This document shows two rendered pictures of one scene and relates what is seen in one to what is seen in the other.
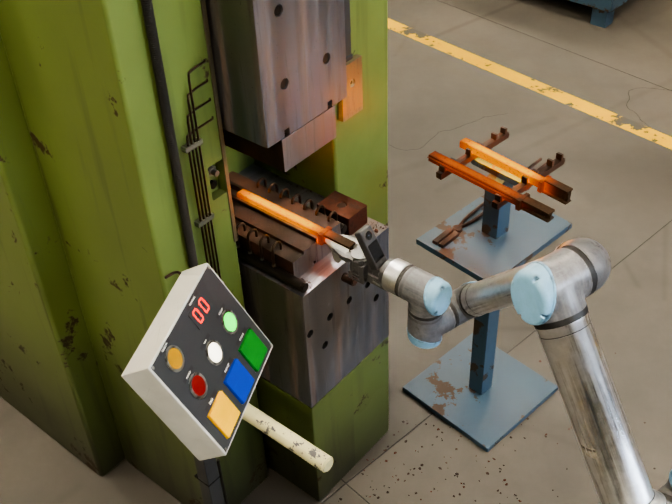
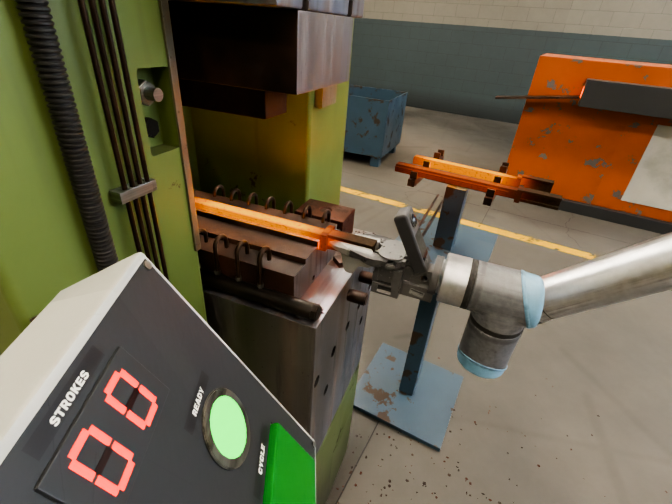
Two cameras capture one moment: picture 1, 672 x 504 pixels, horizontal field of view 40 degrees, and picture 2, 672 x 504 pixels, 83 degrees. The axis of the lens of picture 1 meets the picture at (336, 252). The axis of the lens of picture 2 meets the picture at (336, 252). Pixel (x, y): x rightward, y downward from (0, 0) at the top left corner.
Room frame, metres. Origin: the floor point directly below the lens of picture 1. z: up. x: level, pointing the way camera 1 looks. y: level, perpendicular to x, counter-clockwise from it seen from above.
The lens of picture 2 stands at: (1.34, 0.25, 1.35)
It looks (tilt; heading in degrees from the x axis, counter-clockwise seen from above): 31 degrees down; 338
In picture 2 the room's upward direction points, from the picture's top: 5 degrees clockwise
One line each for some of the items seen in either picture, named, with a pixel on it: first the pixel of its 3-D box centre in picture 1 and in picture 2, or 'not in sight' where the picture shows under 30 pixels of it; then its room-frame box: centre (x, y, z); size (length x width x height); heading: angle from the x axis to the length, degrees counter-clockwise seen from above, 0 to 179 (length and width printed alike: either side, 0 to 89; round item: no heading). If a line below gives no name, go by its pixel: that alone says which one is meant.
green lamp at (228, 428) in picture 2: (229, 321); (227, 426); (1.52, 0.25, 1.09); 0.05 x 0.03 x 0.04; 139
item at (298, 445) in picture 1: (266, 424); not in sight; (1.61, 0.21, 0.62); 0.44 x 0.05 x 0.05; 49
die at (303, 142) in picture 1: (249, 112); (208, 39); (2.07, 0.21, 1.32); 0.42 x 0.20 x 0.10; 49
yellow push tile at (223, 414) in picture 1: (222, 414); not in sight; (1.32, 0.26, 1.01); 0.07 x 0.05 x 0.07; 164
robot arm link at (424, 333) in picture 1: (428, 321); (489, 339); (1.72, -0.23, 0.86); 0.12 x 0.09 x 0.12; 123
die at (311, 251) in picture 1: (261, 222); (226, 235); (2.07, 0.21, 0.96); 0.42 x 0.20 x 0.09; 49
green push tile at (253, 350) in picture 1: (251, 350); (288, 484); (1.51, 0.21, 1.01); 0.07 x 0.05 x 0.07; 164
